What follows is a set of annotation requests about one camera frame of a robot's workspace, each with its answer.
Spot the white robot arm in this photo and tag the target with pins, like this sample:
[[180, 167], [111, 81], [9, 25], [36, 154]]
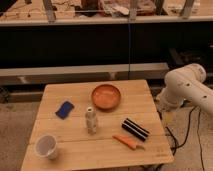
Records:
[[186, 83]]

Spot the orange wooden bowl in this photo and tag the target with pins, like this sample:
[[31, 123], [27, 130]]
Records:
[[106, 96]]

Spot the blue sponge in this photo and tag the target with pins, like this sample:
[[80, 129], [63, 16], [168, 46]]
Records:
[[64, 110]]

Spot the black white striped block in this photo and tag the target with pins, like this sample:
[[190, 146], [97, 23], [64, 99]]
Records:
[[135, 129]]

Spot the orange toy carrot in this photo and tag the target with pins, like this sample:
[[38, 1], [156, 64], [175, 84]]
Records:
[[128, 142]]

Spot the clear plastic cup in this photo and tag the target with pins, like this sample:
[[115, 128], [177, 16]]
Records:
[[46, 147]]

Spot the long shelf bench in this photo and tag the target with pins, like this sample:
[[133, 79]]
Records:
[[46, 75]]

